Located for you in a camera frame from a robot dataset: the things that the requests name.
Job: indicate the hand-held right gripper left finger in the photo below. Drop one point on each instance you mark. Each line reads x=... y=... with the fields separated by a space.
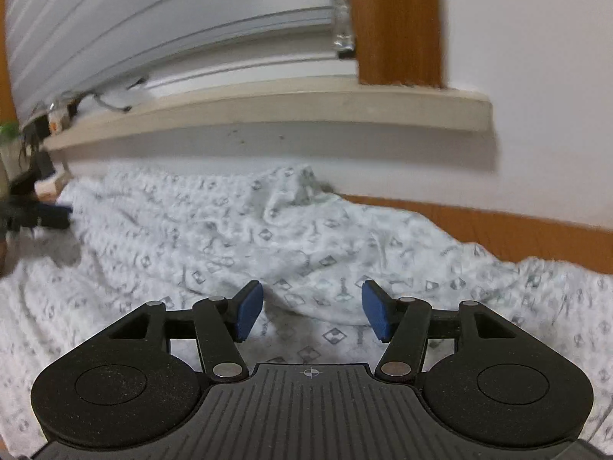
x=248 y=311

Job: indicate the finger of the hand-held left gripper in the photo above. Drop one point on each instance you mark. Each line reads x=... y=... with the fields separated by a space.
x=52 y=215
x=24 y=186

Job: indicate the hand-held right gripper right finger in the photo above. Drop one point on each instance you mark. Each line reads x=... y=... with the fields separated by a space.
x=377 y=311

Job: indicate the white patterned pajama top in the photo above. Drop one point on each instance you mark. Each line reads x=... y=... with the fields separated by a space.
x=191 y=230

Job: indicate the black power adapter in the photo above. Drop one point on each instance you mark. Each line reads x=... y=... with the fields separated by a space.
x=44 y=165

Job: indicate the white power strip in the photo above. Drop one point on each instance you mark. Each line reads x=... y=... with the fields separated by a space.
x=55 y=187

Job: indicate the green plant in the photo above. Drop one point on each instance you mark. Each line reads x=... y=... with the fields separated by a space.
x=8 y=134

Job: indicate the clear bottle orange label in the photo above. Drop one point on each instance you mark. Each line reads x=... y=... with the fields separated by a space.
x=57 y=122

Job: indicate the beige window sill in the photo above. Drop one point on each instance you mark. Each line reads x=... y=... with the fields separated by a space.
x=287 y=105

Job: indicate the grey window blind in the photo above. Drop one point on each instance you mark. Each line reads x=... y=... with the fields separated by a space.
x=167 y=14

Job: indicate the white window rail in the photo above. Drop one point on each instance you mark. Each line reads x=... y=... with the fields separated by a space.
x=263 y=74

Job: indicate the wooden window frame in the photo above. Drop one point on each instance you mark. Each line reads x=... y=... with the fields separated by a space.
x=397 y=24

